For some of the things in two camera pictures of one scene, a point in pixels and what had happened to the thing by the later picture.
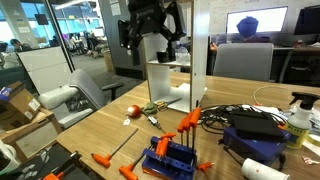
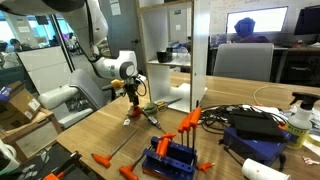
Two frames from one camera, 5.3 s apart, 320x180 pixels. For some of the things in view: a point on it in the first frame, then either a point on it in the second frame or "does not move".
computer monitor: x=269 y=19 does not move
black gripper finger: x=135 y=56 -> x=131 y=97
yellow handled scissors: x=163 y=105 does not move
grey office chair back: x=252 y=61 does not move
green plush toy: x=151 y=108 does not move
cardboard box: x=20 y=107 does not move
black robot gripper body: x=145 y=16 -> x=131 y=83
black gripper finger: x=172 y=29 -> x=135 y=100
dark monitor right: x=308 y=21 does not move
